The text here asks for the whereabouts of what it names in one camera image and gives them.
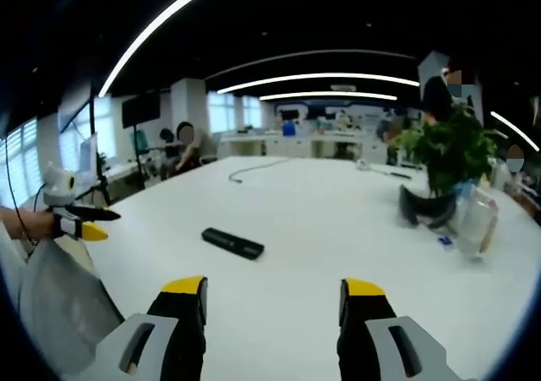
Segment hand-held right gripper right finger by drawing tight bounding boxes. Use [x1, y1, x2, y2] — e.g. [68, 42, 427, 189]
[336, 277, 479, 381]

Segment long curved ceiling light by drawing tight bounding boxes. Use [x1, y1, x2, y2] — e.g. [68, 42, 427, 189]
[97, 0, 240, 100]

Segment black plant pot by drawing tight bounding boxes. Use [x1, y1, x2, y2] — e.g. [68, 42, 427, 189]
[398, 183, 459, 231]

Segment green potted plant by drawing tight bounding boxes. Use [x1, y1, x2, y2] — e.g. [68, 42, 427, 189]
[387, 101, 502, 199]

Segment black wall screen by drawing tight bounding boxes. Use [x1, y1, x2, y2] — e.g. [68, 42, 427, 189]
[121, 92, 162, 129]

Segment clear plastic bag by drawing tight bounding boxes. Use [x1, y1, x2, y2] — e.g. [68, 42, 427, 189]
[456, 185, 499, 260]

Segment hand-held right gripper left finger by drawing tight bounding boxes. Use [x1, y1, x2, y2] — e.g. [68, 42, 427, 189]
[69, 275, 210, 381]

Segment ceiling light strip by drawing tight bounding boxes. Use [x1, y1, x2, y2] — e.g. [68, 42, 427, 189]
[258, 90, 399, 102]
[489, 110, 541, 153]
[216, 73, 421, 95]

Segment thin black cable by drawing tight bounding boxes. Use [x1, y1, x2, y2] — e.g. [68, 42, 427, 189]
[3, 138, 46, 247]

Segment black remote control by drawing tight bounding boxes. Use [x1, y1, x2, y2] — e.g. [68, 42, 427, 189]
[200, 226, 266, 261]

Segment person's grey clothing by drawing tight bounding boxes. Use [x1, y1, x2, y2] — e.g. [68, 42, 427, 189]
[0, 223, 126, 376]

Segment white counter cabinets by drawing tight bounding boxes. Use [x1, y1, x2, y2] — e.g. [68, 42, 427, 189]
[218, 132, 389, 165]

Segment grey cable on table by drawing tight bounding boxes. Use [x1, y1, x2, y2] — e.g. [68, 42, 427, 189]
[228, 157, 293, 184]

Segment white board on stand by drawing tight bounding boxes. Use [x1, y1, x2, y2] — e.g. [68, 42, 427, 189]
[77, 132, 99, 184]

